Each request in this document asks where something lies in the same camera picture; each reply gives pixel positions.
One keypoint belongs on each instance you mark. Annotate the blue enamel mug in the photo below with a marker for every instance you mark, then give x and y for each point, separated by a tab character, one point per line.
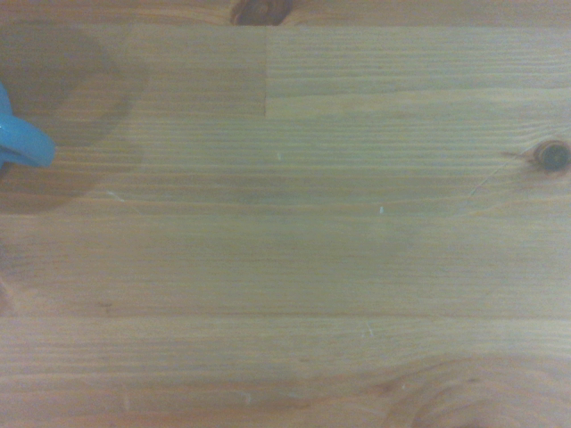
24	140

